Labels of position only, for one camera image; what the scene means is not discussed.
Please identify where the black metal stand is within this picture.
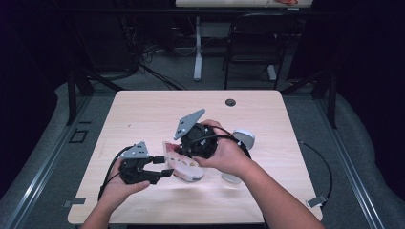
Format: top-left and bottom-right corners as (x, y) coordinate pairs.
(65, 67), (126, 127)
(280, 67), (338, 130)

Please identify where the grey box under desk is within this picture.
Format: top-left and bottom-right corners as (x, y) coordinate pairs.
(200, 22), (232, 39)

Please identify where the light wooden desk top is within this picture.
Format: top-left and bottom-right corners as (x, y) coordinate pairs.
(175, 0), (314, 9)

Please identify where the grey table clamp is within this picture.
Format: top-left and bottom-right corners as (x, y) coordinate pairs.
(62, 197), (87, 208)
(306, 194), (330, 209)

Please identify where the black folding chair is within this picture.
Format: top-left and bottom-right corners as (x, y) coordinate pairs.
(222, 12), (302, 91)

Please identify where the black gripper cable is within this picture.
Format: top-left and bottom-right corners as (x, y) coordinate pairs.
(190, 125), (252, 160)
(97, 145), (135, 202)

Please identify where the person's right hand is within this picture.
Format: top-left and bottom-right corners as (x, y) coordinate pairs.
(191, 118), (256, 177)

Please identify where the aluminium floor rail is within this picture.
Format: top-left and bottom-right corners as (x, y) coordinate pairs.
(0, 94), (94, 229)
(313, 97), (387, 229)

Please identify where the white container with lid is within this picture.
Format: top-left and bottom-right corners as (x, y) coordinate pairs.
(221, 128), (256, 185)

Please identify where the tangle of black floor cables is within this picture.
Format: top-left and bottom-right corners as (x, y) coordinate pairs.
(119, 17), (189, 92)

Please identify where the thin black cable loop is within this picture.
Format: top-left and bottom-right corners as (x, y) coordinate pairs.
(297, 140), (333, 201)

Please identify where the white desk leg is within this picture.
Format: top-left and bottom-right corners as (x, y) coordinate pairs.
(193, 16), (204, 82)
(266, 64), (278, 81)

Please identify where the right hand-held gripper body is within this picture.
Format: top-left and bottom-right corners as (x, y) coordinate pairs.
(173, 108), (220, 160)

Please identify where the pink refill pouch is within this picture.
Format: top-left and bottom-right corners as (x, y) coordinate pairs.
(161, 140), (207, 184)

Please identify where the black floor socket frame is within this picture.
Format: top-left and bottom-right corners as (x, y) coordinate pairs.
(69, 128), (90, 144)

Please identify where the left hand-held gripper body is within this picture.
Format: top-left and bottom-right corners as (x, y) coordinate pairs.
(118, 141), (160, 185)

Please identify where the person's left hand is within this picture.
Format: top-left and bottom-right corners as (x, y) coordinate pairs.
(101, 158), (151, 211)

